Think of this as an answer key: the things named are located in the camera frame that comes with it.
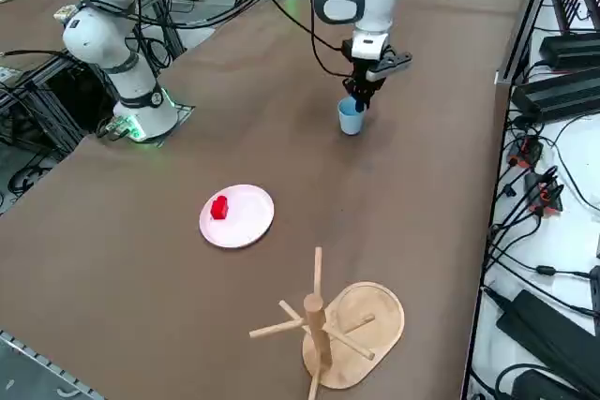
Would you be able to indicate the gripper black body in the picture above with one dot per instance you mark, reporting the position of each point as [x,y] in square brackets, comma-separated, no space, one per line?
[368,73]

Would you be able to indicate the blue plastic cup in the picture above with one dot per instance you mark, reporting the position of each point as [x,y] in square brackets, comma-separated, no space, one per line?
[349,123]

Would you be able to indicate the red block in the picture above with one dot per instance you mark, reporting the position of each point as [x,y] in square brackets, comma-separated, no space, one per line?
[219,209]

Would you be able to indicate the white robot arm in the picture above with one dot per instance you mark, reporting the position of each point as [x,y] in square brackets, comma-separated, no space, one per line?
[100,34]

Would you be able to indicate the pink round plate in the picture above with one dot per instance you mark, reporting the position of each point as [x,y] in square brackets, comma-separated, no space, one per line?
[248,222]

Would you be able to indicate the wooden cup rack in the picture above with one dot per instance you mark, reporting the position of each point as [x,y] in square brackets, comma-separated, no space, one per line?
[365,325]

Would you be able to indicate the black slotted rack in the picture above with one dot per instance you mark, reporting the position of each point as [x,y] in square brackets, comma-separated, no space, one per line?
[569,6]

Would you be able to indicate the large black power brick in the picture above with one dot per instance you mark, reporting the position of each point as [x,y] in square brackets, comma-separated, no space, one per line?
[544,334]

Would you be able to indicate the small printed box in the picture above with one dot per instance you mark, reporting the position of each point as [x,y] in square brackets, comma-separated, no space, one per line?
[65,12]

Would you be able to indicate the black power adapter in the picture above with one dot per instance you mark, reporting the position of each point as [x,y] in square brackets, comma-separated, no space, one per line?
[539,388]

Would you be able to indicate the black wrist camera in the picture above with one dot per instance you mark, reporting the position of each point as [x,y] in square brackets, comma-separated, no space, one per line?
[391,65]

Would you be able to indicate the power strip with orange switch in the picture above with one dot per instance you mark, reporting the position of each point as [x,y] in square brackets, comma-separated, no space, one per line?
[544,194]
[527,152]

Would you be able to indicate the aluminium profile post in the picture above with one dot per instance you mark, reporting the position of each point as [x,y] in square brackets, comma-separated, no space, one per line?
[527,20]

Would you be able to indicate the aluminium frame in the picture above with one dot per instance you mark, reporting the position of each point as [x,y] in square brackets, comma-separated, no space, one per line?
[65,135]

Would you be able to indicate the ribbed metal rail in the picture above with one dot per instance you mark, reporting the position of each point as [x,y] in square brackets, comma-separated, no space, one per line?
[28,353]

